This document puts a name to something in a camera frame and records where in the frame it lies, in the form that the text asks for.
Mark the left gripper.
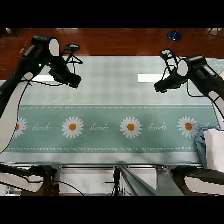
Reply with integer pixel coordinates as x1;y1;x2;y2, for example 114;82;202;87
49;64;83;89

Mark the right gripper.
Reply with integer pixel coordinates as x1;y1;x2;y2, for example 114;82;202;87
153;74;189;95

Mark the white T-shirt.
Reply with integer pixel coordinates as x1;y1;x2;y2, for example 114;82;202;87
203;128;224;174

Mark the blue garment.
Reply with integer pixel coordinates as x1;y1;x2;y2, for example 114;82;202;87
192;123;210;165

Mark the black cable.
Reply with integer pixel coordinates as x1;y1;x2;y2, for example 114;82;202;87
53;179;86;197
185;79;208;99
28;79;66;88

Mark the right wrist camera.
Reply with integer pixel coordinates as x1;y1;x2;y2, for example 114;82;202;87
159;48;179;74

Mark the silver frame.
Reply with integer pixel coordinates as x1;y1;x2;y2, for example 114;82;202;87
0;161;224;197

